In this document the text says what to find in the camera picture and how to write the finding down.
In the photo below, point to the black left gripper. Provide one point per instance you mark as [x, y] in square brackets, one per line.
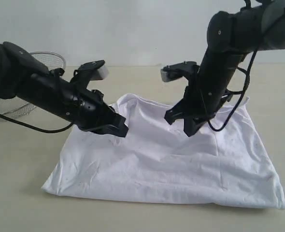
[84, 108]

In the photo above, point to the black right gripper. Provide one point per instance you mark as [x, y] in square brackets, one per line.
[202, 99]

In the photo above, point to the white t-shirt red lettering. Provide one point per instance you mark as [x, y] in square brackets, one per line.
[157, 163]

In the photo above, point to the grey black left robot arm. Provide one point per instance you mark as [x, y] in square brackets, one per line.
[23, 76]

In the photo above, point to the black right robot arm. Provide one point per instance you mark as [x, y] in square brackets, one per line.
[230, 38]

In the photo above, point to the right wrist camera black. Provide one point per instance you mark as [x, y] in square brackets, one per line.
[173, 72]

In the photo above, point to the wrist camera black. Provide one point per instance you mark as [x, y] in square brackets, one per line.
[87, 72]
[173, 72]

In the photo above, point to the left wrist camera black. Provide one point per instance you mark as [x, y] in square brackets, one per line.
[87, 72]

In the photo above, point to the metal wire mesh basket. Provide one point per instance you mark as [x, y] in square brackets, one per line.
[16, 107]

